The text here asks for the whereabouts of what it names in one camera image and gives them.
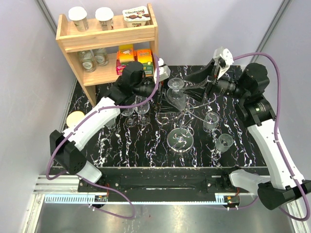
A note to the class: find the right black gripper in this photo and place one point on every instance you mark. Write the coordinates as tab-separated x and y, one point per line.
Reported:
198	93

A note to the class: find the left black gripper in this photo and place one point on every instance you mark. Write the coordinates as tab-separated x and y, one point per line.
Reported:
164	107

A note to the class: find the ribbed goblet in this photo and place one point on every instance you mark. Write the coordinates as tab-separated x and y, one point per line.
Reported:
111	124
175	95
223	143
210	122

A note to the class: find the chrome wine glass rack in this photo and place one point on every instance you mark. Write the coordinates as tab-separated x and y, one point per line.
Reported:
181	138

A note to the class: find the round yellow wooden coaster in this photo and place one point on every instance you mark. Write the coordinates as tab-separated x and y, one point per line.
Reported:
74	118

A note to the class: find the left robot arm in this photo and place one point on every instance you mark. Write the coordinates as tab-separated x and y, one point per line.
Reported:
99	116

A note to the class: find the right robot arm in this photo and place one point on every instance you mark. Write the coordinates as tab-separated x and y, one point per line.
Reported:
286	183

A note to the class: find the clear stemmed wine glass right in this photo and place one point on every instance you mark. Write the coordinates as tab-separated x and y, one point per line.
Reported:
142	110

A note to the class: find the clear stemmed wine glass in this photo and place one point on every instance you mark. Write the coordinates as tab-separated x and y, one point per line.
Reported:
142	110
130	121

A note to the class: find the clear stemmed wine glass left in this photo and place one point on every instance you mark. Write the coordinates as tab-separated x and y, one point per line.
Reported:
130	121

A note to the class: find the green Scrub Daddy box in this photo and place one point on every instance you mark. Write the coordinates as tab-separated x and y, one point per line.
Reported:
145	57

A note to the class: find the pink sponge box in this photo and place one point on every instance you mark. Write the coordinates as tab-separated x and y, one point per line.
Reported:
125	54

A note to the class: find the right clear glass bottle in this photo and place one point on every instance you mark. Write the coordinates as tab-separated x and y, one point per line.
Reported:
101	56

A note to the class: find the clear glass bottle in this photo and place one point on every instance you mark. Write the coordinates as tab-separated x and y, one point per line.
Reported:
101	56
87	61

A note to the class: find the wooden two-tier shelf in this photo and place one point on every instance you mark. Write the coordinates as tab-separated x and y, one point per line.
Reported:
71	41

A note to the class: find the left clear glass bottle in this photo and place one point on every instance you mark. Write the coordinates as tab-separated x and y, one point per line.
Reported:
87	61

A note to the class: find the Chobani yogurt tub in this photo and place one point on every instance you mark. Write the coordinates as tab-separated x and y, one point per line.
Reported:
136	17

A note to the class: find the right white lidded cup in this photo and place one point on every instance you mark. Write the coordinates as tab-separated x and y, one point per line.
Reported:
105	15

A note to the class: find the white lidded cup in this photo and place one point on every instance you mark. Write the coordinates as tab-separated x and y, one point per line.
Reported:
105	15
78	15

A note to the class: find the left white lidded cup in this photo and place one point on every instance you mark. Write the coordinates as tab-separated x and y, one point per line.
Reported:
78	15

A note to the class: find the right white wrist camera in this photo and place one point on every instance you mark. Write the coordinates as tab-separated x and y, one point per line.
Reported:
223	59

